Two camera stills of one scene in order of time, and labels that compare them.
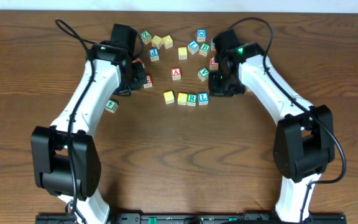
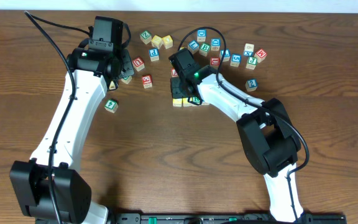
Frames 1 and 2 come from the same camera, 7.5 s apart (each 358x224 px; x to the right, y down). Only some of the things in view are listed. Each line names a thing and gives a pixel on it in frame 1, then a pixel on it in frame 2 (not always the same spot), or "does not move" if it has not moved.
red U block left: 140,60 does not move
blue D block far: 201,35 does not move
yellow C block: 169,97 to 177,102
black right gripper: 221,88 to 178,90
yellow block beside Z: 156,42 does not move
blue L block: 193,46 does not move
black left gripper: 138,78 to 126,66
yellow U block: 168,41 does not move
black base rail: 193,218 does not move
